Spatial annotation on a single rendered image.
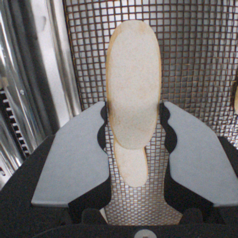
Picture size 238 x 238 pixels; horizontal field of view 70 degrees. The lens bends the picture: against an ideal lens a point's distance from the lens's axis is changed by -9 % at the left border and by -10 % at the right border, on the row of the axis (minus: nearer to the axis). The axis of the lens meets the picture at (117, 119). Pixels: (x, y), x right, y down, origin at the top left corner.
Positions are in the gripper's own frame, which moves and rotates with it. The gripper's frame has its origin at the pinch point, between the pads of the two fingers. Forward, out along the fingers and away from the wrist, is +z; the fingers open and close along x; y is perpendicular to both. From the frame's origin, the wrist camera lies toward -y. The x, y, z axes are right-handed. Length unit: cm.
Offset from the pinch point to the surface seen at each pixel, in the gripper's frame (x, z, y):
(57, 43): -6.7, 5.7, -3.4
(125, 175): -0.5, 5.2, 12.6
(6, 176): -19.4, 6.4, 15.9
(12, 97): -14.8, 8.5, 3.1
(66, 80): -6.3, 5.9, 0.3
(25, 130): -14.3, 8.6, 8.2
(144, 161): 1.8, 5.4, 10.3
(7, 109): -16.7, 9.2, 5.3
